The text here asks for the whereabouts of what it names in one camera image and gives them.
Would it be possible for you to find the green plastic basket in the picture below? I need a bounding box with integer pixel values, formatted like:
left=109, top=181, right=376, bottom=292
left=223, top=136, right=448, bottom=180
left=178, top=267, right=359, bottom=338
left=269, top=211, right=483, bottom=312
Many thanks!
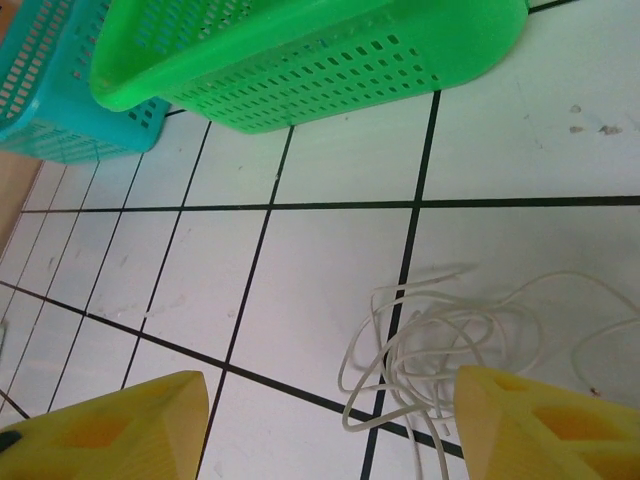
left=89, top=0, right=531, bottom=137

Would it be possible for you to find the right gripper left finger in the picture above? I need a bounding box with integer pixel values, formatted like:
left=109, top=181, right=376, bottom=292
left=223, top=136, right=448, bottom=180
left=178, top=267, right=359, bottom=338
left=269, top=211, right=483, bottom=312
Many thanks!
left=0, top=370, right=209, bottom=480

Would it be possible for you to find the thin white cable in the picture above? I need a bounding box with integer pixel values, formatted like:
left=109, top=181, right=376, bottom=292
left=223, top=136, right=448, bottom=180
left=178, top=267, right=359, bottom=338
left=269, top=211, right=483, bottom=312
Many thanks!
left=338, top=263, right=640, bottom=480

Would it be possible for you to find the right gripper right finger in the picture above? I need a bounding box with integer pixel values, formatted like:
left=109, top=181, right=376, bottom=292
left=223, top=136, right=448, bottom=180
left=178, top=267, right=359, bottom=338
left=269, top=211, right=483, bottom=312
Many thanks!
left=456, top=363, right=640, bottom=480

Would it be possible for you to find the teal plastic basket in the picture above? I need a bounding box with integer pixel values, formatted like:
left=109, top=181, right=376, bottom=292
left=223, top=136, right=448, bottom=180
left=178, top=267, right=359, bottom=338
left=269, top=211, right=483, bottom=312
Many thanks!
left=0, top=0, right=172, bottom=167

